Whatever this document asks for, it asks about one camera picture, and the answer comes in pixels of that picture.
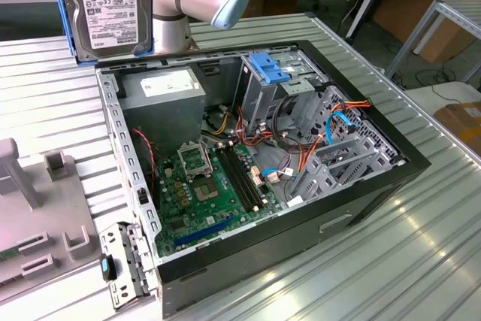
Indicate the green RAM stick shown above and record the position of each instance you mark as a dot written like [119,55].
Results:
[7,256]

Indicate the silver card retention bracket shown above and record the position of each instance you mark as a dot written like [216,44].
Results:
[119,232]

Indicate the blue plastic drive latch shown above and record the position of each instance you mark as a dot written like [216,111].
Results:
[268,67]

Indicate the blue black clip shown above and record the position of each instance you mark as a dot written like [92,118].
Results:
[111,268]

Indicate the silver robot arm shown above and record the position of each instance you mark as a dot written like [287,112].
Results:
[169,31]

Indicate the grey metal disk bay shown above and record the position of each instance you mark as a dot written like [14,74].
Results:
[317,182]

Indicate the grey metal frame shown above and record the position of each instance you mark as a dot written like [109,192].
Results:
[412,37]

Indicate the green motherboard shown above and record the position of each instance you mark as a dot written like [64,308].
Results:
[225,204]

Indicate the grey optical drive cage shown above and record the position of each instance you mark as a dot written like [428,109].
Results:
[259,99]

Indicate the grey power supply unit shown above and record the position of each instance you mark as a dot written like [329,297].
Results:
[161,110]

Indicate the large brown cardboard box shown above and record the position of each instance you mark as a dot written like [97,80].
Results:
[398,13]

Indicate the grey parts rack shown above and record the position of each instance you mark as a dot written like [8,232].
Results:
[56,208]

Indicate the hard disk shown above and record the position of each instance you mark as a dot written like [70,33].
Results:
[109,13]

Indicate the CPU socket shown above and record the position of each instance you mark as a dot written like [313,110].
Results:
[206,191]

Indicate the blue expansion slot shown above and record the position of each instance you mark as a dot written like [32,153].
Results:
[204,231]

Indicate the black open PC case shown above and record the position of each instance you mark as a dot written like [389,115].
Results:
[263,253]

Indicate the printed cardboard box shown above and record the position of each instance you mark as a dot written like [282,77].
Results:
[458,122]

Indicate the black RAM slot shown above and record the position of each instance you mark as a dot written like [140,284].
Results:
[249,178]
[244,178]
[238,178]
[232,178]

